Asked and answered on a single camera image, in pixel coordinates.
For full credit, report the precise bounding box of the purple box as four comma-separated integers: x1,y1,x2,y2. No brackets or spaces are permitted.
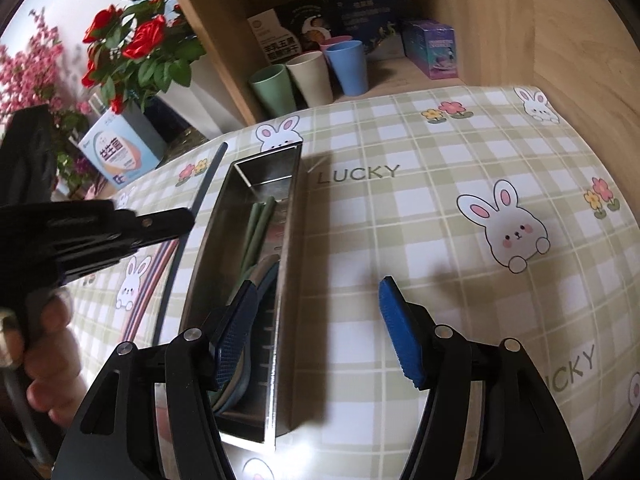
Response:
402,20,459,80

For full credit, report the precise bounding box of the beige cup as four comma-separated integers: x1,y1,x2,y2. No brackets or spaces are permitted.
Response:
286,52,334,109

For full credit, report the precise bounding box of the pink cup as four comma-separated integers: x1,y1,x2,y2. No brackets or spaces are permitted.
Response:
320,35,354,54

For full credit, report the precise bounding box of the person's left hand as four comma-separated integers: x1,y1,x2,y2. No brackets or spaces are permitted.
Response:
0,291,97,425

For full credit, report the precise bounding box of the metal utensil container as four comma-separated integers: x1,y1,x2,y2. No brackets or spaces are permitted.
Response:
177,142,304,452

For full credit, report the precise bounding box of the red rose plant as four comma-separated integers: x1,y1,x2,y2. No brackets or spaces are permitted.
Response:
81,0,207,114

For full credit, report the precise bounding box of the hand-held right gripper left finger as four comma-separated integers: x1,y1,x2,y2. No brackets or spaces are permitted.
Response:
52,280,261,480

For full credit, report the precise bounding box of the green chopstick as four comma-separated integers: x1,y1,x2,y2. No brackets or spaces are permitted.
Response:
239,202,264,282
249,197,277,272

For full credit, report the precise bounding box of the pink cherry blossom plant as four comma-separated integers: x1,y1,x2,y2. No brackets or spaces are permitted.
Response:
0,7,92,197

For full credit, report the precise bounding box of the dark box with moon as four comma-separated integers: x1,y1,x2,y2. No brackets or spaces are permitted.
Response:
277,0,342,52

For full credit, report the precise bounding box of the green cup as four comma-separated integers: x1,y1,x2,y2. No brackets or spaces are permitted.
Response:
249,65,296,117

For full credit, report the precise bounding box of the white and green box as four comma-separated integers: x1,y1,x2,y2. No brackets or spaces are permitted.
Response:
247,7,296,67

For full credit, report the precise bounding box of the pink chopstick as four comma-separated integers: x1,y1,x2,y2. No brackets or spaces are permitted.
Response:
134,241,177,343
119,241,169,337

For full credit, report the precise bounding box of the dark blue illustrated box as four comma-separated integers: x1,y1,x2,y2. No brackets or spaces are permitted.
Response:
327,0,407,59

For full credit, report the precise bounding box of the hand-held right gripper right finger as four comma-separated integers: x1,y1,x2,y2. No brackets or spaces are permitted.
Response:
378,276,583,480

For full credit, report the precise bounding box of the wooden shelf unit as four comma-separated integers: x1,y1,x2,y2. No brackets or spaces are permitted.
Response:
157,0,640,128

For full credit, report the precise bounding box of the green spoon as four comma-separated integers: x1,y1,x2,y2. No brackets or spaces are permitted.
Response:
212,254,281,415

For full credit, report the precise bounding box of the checkered bunny tablecloth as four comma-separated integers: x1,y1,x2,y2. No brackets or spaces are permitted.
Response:
65,82,640,480

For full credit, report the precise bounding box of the white and blue box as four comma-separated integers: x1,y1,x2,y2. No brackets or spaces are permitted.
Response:
77,107,167,191

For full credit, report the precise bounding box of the white faceted flower pot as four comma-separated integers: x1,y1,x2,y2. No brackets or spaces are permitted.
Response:
160,55,247,137

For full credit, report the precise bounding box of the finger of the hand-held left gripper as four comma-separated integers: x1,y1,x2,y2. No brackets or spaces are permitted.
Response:
55,237,139,284
50,200,196,247

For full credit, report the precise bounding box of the blue spoon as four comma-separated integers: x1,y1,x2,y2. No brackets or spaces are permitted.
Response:
225,262,282,412

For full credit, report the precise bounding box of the blue cup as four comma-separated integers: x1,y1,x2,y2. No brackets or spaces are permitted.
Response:
326,41,370,97

